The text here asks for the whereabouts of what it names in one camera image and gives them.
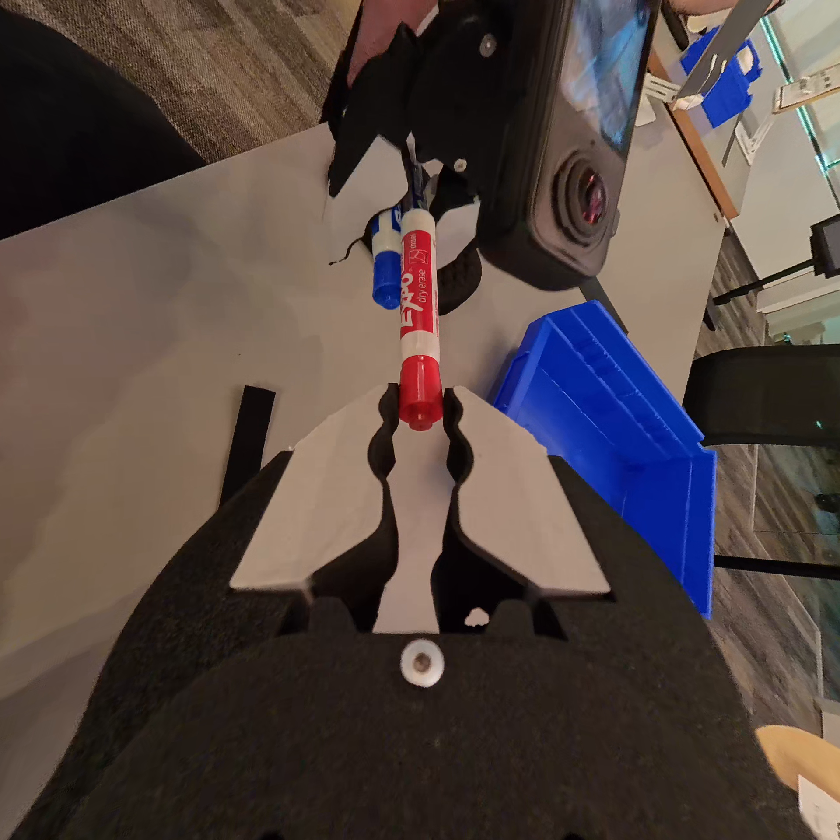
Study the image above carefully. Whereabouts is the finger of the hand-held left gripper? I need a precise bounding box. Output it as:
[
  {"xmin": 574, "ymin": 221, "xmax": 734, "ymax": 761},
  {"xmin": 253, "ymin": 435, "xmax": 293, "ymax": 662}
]
[
  {"xmin": 328, "ymin": 133, "xmax": 414, "ymax": 201},
  {"xmin": 430, "ymin": 176, "xmax": 485, "ymax": 318}
]

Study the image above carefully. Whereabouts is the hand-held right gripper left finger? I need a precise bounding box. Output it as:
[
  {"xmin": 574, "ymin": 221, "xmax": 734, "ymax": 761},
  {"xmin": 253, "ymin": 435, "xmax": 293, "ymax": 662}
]
[{"xmin": 228, "ymin": 382, "xmax": 401, "ymax": 601}]

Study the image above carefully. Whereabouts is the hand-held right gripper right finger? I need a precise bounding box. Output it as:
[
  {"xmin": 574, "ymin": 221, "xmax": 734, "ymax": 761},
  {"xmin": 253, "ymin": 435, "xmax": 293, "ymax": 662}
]
[{"xmin": 441, "ymin": 385, "xmax": 614, "ymax": 599}]

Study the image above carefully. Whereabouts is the red dry erase marker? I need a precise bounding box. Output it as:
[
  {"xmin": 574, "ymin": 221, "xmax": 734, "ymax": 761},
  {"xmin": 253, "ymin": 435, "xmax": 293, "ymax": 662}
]
[{"xmin": 398, "ymin": 208, "xmax": 445, "ymax": 433}]

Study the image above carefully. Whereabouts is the black fabric strap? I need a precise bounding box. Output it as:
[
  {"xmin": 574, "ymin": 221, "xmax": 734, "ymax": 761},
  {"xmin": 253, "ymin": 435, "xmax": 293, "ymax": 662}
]
[{"xmin": 219, "ymin": 385, "xmax": 277, "ymax": 508}]

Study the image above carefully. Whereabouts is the person's left hand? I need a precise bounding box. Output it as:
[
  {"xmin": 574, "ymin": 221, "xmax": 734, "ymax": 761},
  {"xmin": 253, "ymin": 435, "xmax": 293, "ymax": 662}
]
[{"xmin": 346, "ymin": 0, "xmax": 440, "ymax": 88}]

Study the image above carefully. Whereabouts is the black office chair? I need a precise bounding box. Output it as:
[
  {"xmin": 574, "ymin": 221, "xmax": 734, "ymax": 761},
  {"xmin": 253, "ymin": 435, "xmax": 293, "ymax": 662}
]
[
  {"xmin": 682, "ymin": 344, "xmax": 840, "ymax": 582},
  {"xmin": 0, "ymin": 7, "xmax": 208, "ymax": 241}
]

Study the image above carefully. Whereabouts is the wooden stool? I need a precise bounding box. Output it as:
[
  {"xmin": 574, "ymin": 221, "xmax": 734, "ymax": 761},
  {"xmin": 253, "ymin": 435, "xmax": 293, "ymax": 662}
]
[{"xmin": 753, "ymin": 724, "xmax": 840, "ymax": 840}]

